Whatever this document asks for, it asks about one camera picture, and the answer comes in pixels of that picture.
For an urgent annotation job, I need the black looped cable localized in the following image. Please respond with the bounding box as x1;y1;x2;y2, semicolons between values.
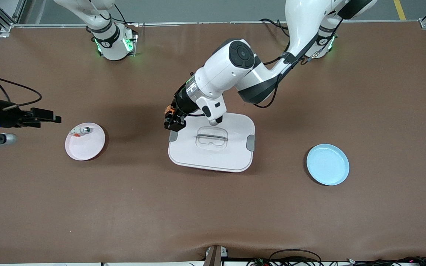
268;249;323;266

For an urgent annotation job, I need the pink round plate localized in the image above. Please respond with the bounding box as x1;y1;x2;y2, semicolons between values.
65;122;106;161

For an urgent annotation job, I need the light blue round plate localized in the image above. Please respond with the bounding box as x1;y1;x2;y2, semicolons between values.
306;144;350;186

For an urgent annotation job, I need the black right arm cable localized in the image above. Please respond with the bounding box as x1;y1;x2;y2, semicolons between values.
0;76;43;108

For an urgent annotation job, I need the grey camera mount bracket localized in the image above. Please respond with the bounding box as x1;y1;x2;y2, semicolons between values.
203;245;229;266

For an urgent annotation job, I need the silver table edge rail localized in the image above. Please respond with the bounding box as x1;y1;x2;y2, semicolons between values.
11;20;422;28

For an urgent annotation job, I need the black cable bundle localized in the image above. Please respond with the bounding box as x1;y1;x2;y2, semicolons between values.
346;256;426;266

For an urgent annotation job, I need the silver white switch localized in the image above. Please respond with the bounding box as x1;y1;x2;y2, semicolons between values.
70;126;92;137

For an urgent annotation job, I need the brown table mat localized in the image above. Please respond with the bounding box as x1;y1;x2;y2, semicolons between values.
0;21;426;263

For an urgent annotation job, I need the black cable at arm base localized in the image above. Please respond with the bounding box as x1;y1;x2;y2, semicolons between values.
100;4;128;25
260;18;291;40

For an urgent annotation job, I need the white lidded storage box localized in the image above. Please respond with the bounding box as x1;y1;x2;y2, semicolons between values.
168;113;256;173

